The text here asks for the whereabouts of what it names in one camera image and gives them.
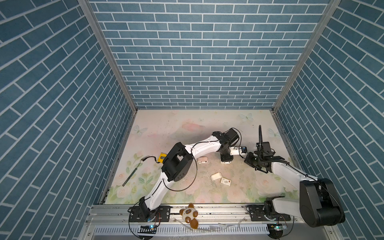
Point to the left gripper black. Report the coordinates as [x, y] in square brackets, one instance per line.
[229, 157]

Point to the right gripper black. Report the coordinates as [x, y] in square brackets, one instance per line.
[247, 160]

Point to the cardboard staple tray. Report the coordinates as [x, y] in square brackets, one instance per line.
[216, 176]

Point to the white staple box sleeve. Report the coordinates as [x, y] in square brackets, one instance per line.
[225, 181]

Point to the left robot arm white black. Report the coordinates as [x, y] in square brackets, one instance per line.
[179, 159]

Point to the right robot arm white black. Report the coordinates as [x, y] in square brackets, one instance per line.
[318, 204]

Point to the yellow tape measure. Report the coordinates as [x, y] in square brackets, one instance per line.
[161, 158]

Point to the brown white plush toy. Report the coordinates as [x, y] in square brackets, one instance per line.
[189, 216]

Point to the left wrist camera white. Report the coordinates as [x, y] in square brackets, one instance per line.
[238, 151]

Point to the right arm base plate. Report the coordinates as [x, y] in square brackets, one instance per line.
[260, 213]

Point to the green handled fork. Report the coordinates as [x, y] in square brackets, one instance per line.
[131, 174]

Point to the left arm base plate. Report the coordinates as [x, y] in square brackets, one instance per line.
[138, 214]

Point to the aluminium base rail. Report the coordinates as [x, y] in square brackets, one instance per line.
[216, 222]

